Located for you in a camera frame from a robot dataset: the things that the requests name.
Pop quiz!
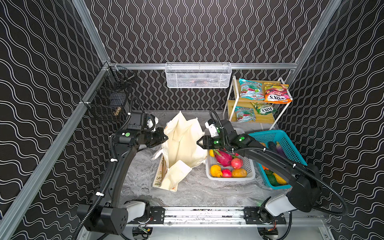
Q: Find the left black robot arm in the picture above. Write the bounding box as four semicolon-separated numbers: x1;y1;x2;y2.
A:
72;127;168;240

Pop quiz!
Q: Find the dark green cucumber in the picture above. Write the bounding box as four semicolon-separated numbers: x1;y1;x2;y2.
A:
267;142;278;153

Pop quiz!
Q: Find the white wire wall basket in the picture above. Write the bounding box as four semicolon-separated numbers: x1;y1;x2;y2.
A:
165;62;232;89

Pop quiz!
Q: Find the white plastic fruit basket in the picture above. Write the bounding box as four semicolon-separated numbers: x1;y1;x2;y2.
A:
206;150;256;182

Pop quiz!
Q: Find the small green red snack bag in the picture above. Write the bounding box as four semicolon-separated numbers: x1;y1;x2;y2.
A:
235;107;256;123

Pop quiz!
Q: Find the red apple front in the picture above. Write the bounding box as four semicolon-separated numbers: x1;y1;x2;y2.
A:
222;169;233;178

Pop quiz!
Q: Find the pink dragon fruit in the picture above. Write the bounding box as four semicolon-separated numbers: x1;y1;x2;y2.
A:
213;150;233;167

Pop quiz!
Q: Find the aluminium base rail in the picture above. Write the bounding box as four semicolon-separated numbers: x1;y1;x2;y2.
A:
85;205;328;228

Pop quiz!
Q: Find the green Fox's candy bag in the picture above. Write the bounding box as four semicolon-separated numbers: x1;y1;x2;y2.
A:
252;103;277;116

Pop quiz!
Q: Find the white wooden two-tier shelf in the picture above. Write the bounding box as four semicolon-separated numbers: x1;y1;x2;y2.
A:
222;75;293;130

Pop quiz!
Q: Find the cream canvas grocery bag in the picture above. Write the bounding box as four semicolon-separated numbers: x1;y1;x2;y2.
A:
153;112;208;192

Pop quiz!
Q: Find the small yellow lemon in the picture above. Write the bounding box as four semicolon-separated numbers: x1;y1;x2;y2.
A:
209;150;215;158

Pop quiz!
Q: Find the yellow orange mango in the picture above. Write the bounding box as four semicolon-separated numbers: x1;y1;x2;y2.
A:
232;168;248;178

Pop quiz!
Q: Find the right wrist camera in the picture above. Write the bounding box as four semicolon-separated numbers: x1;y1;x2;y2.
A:
205;119;236;138

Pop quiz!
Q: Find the yellow bumpy lemon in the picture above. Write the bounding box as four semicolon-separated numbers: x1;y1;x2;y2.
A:
210;165;223;178

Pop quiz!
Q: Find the black wire wall basket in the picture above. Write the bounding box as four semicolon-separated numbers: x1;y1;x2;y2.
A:
81;63;137;122

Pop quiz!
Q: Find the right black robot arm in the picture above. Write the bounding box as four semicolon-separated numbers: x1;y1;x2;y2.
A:
197;134;348;216

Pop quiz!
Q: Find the teal plastic vegetable basket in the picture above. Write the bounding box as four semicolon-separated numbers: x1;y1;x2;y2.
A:
249;130;308;190

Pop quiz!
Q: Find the orange Fox's candy bag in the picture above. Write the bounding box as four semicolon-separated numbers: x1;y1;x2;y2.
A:
264;83;293;104

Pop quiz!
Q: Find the purple eggplant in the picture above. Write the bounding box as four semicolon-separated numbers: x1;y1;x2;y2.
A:
276;142;288;159

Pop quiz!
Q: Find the green avocado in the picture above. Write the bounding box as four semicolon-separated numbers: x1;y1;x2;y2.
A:
265;170;280;187

